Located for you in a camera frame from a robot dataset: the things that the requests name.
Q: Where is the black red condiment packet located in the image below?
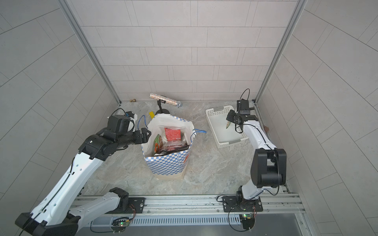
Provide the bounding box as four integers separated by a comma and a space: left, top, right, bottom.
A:
160, 140, 189, 155

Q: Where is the white plastic basket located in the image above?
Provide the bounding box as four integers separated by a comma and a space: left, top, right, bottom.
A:
206, 105, 248, 148

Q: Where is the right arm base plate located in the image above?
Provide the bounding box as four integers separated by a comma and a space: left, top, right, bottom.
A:
216, 195, 263, 213

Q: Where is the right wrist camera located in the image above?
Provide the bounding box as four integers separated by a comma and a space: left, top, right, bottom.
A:
237, 99, 255, 116

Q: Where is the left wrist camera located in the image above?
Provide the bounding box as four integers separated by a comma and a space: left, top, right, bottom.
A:
107, 111, 136, 134

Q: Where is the black microphone stand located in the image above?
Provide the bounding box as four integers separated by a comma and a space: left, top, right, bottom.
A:
155, 99, 170, 115

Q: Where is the blue checkered paper bag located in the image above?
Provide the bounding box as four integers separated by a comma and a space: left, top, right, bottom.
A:
141, 114, 206, 180

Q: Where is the clear red pouch packet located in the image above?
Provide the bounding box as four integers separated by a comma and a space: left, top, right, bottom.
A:
164, 127, 182, 142

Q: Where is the left circuit board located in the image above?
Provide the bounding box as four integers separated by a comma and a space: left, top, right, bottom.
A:
111, 217, 133, 231

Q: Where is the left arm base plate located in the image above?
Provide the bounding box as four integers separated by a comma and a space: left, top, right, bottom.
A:
106, 197, 146, 214

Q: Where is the right circuit board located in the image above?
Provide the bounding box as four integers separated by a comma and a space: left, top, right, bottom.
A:
239, 214, 256, 231

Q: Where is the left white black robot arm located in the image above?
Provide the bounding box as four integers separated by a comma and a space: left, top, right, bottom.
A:
15, 112, 151, 236

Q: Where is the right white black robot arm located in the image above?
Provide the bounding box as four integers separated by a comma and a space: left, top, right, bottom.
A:
226, 110, 287, 201

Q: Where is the circuit board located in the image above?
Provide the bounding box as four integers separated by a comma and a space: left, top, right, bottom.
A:
111, 217, 133, 231
239, 214, 256, 231

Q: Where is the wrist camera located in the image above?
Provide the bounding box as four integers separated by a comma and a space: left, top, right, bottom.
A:
237, 99, 255, 116
107, 111, 136, 134

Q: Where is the aluminium rail frame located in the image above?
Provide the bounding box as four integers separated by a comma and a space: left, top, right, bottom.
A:
69, 192, 310, 232

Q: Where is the green yellow food packet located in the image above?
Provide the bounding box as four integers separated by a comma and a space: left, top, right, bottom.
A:
153, 134, 163, 154

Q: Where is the glitter microphone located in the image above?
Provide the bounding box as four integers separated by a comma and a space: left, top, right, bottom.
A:
150, 93, 182, 108

